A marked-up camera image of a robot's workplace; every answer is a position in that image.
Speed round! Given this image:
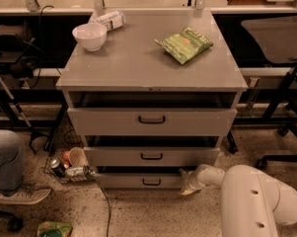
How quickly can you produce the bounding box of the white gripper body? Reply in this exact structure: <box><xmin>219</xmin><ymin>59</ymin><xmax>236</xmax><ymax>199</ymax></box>
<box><xmin>187</xmin><ymin>170</ymin><xmax>205</xmax><ymax>192</ymax></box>

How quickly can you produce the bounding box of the grey bottom drawer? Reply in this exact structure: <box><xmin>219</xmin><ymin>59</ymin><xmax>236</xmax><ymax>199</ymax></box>
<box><xmin>95</xmin><ymin>166</ymin><xmax>196</xmax><ymax>190</ymax></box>

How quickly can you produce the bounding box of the grey drawer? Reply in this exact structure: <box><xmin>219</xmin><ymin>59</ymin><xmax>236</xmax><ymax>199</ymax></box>
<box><xmin>84</xmin><ymin>136</ymin><xmax>220</xmax><ymax>167</ymax></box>
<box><xmin>95</xmin><ymin>166</ymin><xmax>196</xmax><ymax>190</ymax></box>
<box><xmin>67</xmin><ymin>91</ymin><xmax>237</xmax><ymax>136</ymax></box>

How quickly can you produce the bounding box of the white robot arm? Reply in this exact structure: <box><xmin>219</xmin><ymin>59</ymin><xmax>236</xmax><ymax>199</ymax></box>
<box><xmin>181</xmin><ymin>164</ymin><xmax>297</xmax><ymax>237</ymax></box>

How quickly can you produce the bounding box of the grey drawer cabinet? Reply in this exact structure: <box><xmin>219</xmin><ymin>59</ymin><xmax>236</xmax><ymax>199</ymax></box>
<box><xmin>55</xmin><ymin>9</ymin><xmax>249</xmax><ymax>193</ymax></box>

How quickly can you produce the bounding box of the grey middle drawer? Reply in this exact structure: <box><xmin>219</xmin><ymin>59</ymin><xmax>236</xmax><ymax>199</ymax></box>
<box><xmin>84</xmin><ymin>136</ymin><xmax>220</xmax><ymax>167</ymax></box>

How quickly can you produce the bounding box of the grey top drawer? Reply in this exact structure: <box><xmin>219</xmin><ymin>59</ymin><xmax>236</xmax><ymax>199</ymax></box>
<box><xmin>67</xmin><ymin>91</ymin><xmax>237</xmax><ymax>136</ymax></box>

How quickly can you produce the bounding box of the green white bottle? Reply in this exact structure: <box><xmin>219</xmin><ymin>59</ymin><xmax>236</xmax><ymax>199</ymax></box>
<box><xmin>65</xmin><ymin>166</ymin><xmax>95</xmax><ymax>182</ymax></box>

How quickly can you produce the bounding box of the beige cup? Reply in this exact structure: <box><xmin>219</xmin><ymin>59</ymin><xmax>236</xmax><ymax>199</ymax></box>
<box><xmin>68</xmin><ymin>147</ymin><xmax>88</xmax><ymax>166</ymax></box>

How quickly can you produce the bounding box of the orange fruit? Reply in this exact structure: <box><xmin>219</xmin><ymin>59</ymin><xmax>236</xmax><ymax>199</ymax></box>
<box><xmin>62</xmin><ymin>151</ymin><xmax>70</xmax><ymax>162</ymax></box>

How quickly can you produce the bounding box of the soda can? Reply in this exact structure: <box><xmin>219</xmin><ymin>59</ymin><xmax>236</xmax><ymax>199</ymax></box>
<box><xmin>50</xmin><ymin>159</ymin><xmax>65</xmax><ymax>177</ymax></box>

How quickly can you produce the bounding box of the green snack bag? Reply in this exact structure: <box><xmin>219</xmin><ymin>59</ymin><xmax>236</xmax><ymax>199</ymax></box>
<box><xmin>156</xmin><ymin>27</ymin><xmax>213</xmax><ymax>65</ymax></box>

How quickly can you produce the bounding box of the green bag on floor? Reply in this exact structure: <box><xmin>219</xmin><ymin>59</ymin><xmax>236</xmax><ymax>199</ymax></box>
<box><xmin>37</xmin><ymin>221</ymin><xmax>73</xmax><ymax>237</ymax></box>

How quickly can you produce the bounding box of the white sneaker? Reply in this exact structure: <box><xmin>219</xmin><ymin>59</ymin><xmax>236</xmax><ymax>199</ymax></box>
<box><xmin>0</xmin><ymin>188</ymin><xmax>51</xmax><ymax>205</ymax></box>

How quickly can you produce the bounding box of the black office chair right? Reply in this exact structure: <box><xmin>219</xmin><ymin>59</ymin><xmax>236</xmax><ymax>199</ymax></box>
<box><xmin>241</xmin><ymin>16</ymin><xmax>297</xmax><ymax>170</ymax></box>

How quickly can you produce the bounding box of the white bowl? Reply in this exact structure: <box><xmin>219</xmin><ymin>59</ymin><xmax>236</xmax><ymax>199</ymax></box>
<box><xmin>72</xmin><ymin>23</ymin><xmax>107</xmax><ymax>51</ymax></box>

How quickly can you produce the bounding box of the white packaged item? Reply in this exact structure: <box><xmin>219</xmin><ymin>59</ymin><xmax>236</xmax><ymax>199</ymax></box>
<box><xmin>96</xmin><ymin>11</ymin><xmax>125</xmax><ymax>32</ymax></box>

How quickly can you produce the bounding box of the black chair caster left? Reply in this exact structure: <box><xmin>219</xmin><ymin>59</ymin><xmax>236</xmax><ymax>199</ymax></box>
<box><xmin>0</xmin><ymin>210</ymin><xmax>24</xmax><ymax>232</ymax></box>

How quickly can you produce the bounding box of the person leg in jeans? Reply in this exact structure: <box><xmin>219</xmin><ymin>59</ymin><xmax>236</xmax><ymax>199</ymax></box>
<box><xmin>0</xmin><ymin>129</ymin><xmax>25</xmax><ymax>197</ymax></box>

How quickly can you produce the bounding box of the black equipment on left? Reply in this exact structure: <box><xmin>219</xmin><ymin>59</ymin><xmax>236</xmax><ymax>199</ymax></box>
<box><xmin>0</xmin><ymin>24</ymin><xmax>38</xmax><ymax>79</ymax></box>

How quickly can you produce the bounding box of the black floor cable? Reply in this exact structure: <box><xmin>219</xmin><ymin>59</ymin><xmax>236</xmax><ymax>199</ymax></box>
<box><xmin>100</xmin><ymin>187</ymin><xmax>112</xmax><ymax>237</ymax></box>

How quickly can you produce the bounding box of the wire basket on floor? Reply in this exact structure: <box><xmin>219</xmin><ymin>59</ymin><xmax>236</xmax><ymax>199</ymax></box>
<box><xmin>43</xmin><ymin>117</ymin><xmax>90</xmax><ymax>185</ymax></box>

